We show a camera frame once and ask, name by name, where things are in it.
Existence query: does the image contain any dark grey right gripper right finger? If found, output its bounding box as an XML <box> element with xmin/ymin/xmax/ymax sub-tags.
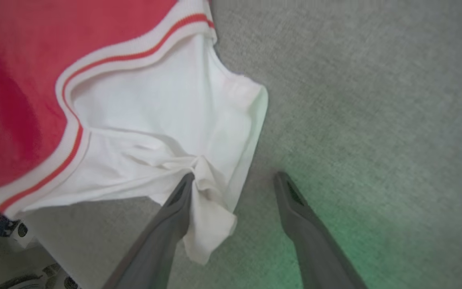
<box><xmin>274</xmin><ymin>171</ymin><xmax>369</xmax><ymax>289</ymax></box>

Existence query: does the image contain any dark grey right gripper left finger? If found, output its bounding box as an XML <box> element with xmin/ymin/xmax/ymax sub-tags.
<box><xmin>102</xmin><ymin>173</ymin><xmax>195</xmax><ymax>289</ymax></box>

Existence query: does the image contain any red and white jersey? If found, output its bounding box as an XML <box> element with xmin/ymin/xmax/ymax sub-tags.
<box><xmin>0</xmin><ymin>0</ymin><xmax>269</xmax><ymax>266</ymax></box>

